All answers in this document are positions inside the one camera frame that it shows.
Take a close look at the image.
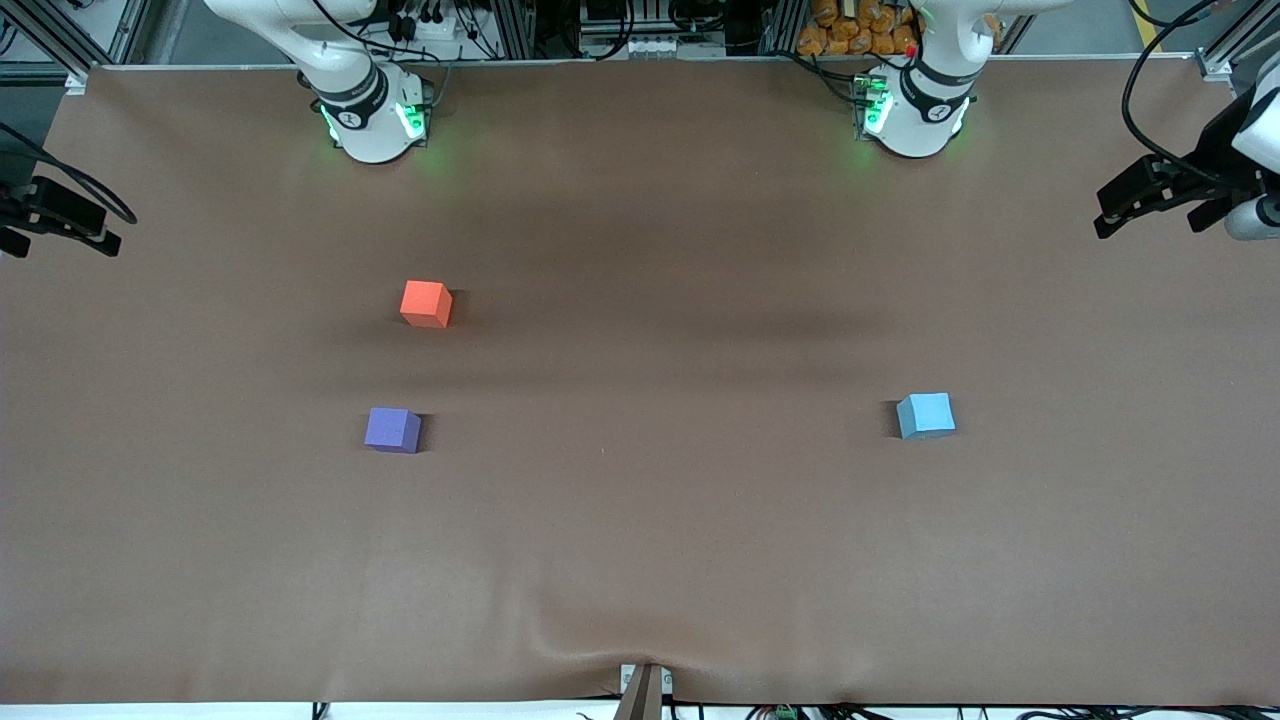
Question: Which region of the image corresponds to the light blue foam block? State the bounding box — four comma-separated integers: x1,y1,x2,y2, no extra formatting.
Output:
896,392,956,441

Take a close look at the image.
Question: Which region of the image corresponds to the orange foam block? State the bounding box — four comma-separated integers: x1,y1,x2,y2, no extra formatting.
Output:
400,280,453,329

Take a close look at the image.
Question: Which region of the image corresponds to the purple foam block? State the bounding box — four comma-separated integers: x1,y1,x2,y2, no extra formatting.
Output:
364,407,422,454

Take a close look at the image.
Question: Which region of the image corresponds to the pile of orange round objects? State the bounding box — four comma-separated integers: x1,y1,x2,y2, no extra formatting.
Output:
797,0,919,58

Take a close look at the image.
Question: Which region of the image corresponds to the white power strip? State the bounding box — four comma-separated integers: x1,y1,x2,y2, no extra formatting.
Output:
395,0,471,46

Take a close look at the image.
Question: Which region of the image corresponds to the grey electrical control unit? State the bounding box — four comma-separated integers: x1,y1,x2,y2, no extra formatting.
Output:
580,0,723,61

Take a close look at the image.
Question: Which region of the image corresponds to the brown table mat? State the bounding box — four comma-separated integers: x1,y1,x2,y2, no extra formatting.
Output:
0,55,1280,706

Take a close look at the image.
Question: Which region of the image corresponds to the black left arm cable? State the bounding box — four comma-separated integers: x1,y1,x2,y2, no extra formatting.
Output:
1120,0,1241,191

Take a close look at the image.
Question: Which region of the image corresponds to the aluminium frame post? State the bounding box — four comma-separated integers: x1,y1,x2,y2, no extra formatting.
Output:
0,0,151,93
1195,0,1280,81

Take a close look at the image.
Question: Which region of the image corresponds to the metal table clamp bracket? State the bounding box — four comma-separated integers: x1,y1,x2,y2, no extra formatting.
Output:
618,662,675,720

